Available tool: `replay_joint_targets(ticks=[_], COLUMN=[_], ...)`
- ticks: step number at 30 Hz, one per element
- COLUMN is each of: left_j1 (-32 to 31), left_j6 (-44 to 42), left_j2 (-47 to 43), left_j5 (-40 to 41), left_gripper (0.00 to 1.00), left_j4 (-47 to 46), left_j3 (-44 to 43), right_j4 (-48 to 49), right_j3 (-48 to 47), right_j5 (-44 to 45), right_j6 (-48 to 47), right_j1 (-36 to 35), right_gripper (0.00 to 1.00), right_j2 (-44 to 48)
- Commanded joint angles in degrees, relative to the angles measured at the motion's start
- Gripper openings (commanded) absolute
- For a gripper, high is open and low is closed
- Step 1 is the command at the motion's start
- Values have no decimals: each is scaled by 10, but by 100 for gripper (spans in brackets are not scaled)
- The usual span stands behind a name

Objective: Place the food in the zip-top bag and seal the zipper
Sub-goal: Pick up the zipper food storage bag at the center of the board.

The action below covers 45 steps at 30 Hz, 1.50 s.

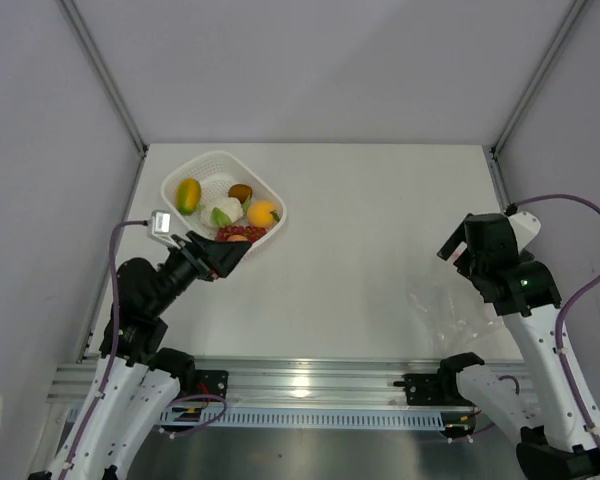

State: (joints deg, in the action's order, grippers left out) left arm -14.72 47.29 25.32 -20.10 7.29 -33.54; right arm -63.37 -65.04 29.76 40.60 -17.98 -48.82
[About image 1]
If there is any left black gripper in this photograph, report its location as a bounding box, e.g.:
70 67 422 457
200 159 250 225
148 229 251 315

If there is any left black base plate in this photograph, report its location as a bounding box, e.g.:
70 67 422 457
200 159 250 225
191 370 229 398

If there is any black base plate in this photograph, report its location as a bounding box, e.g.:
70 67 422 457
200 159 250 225
393 373 466 406
191 370 229 398

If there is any white cauliflower with leaves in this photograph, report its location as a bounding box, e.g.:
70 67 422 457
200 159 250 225
200 197 244 228

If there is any white slotted cable duct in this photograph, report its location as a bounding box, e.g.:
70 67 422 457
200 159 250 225
158 404 463 431

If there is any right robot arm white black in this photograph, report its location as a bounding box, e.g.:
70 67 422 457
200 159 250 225
436 212 600 479

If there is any clear zip top bag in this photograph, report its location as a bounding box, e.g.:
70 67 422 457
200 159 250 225
405 260 504 357

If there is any green yellow mango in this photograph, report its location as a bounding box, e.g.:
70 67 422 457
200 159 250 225
176 178 201 216

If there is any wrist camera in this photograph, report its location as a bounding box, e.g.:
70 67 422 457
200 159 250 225
149 210 171 236
508 211 541 252

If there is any aluminium mounting rail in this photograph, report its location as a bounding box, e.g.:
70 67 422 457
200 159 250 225
46 357 537 410

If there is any orange fruit with leaf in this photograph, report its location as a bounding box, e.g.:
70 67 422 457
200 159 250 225
247 200 280 229

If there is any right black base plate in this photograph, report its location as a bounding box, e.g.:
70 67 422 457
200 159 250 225
393 373 466 406

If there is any red orange peach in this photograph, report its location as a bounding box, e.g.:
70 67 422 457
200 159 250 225
226 235 250 243

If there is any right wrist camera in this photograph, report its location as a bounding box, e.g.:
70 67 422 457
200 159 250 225
508 211 541 252

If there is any brown kiwi fruit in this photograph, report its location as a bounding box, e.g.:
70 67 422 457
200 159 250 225
228 184 253 204

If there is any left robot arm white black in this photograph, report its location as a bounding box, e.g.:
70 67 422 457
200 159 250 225
32 231 251 479

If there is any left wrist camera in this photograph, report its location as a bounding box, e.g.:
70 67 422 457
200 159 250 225
149 210 171 236

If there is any white perforated plastic basket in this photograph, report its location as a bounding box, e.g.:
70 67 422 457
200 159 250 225
161 151 288 261

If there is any red grape bunch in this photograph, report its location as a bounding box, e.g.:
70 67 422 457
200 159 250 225
215 225 268 243

